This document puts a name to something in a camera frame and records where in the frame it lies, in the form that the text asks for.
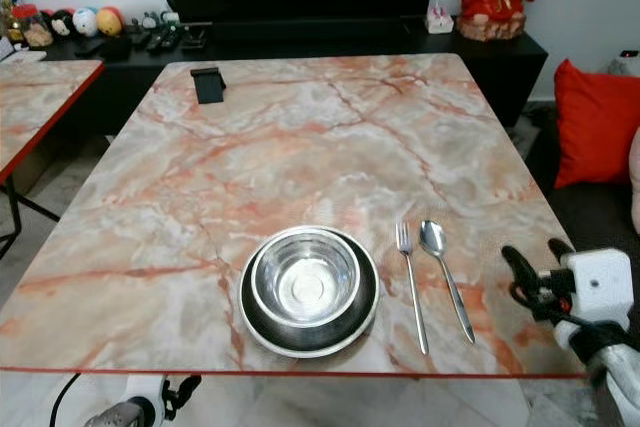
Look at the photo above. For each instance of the red cushion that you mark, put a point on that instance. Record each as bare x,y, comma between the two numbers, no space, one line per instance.
595,127

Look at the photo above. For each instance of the small pink white figurine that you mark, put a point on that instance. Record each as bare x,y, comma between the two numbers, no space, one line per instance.
440,21

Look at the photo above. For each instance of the jar with red lid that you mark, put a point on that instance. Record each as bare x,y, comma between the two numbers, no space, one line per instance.
32,31

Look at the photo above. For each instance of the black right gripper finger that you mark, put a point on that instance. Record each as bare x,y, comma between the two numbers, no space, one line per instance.
530,279
560,252

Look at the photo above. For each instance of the yellow orange round toy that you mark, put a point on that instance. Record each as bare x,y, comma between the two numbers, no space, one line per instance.
109,22

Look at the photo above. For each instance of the pale pink pillow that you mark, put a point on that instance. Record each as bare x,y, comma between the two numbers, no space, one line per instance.
635,167

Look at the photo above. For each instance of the black white round toy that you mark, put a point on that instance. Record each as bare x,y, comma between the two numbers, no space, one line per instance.
62,25

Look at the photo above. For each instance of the black phone stand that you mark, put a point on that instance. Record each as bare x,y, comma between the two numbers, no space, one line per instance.
208,87

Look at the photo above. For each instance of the black remote control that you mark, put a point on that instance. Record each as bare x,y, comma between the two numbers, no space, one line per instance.
163,41

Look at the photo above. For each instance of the silver spoon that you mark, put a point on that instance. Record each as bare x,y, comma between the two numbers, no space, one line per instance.
432,237

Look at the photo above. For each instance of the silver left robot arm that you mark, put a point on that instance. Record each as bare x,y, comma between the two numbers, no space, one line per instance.
115,417

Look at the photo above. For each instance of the shiny steel bowl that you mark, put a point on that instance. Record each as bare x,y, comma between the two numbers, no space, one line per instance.
305,277

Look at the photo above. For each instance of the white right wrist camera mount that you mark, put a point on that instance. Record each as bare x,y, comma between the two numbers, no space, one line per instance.
600,287

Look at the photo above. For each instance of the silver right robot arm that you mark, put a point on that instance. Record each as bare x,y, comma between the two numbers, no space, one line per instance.
622,392

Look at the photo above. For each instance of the silver fork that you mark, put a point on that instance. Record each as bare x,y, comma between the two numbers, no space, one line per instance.
405,237

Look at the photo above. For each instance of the black plate with white rim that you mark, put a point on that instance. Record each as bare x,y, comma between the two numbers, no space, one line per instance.
310,340

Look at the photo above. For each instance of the small white green toy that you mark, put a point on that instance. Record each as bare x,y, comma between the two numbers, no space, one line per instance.
162,17

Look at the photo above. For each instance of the white blue round toy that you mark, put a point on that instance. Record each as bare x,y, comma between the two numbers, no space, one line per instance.
85,23

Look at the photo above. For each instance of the dark grey sofa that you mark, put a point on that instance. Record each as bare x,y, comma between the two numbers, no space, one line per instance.
590,217

